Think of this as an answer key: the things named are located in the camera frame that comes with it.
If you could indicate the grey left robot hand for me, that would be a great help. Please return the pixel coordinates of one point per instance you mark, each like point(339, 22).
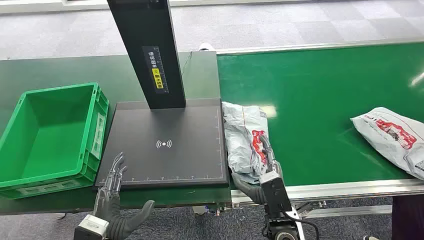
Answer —
point(111, 205)

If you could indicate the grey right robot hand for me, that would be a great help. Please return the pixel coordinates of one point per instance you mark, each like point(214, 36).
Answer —
point(251, 193)

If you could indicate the grey courier bag red print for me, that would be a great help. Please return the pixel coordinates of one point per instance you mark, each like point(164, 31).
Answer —
point(391, 139)
point(240, 139)

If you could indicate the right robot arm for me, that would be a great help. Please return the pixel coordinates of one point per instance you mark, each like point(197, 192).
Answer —
point(281, 230)

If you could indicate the black inbound scanner machine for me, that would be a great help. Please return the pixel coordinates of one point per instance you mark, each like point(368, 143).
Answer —
point(172, 132)

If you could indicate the green conveyor belt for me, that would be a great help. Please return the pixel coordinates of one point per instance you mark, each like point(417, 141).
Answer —
point(314, 99)

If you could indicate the white conveyor roller end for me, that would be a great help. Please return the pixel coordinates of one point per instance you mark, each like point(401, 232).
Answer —
point(206, 47)

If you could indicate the dark object beside conveyor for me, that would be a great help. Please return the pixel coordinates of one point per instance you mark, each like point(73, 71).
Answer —
point(409, 218)

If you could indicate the pale table leg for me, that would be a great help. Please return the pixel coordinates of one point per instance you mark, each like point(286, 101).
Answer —
point(61, 216)
point(199, 210)

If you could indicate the green plastic crate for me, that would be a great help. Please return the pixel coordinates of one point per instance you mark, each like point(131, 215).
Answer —
point(49, 139)

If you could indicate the black yellow label sticker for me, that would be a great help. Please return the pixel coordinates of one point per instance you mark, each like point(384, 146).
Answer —
point(155, 69)

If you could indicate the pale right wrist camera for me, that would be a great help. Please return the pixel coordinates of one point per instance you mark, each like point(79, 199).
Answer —
point(276, 195)

